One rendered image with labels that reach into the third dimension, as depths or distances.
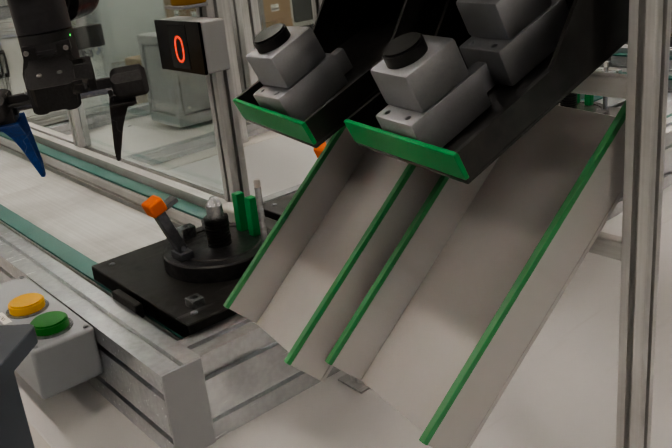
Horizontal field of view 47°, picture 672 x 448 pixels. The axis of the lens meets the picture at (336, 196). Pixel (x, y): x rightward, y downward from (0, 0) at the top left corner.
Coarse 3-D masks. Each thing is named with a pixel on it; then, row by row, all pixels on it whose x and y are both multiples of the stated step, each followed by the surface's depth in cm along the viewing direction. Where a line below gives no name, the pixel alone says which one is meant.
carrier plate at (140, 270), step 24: (96, 264) 98; (120, 264) 97; (144, 264) 97; (120, 288) 92; (144, 288) 90; (168, 288) 89; (192, 288) 89; (216, 288) 88; (168, 312) 84; (192, 312) 83; (216, 312) 82
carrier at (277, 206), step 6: (294, 192) 117; (282, 198) 115; (288, 198) 115; (264, 204) 113; (270, 204) 113; (276, 204) 112; (282, 204) 112; (264, 210) 111; (270, 210) 110; (276, 210) 110; (282, 210) 110; (270, 216) 111; (276, 216) 109
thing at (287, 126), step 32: (352, 0) 72; (384, 0) 74; (416, 0) 61; (320, 32) 71; (352, 32) 73; (384, 32) 70; (352, 64) 68; (352, 96) 60; (288, 128) 61; (320, 128) 59
